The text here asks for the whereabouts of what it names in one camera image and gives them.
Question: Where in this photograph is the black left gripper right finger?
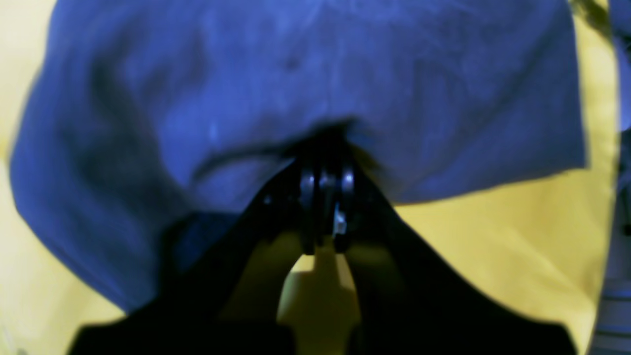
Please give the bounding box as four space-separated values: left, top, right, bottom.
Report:
336 160 577 355

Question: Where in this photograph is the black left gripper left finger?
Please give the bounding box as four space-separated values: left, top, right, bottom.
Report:
69 163 314 355

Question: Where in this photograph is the dark blue-grey T-shirt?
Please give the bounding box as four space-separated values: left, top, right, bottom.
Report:
9 0 587 311

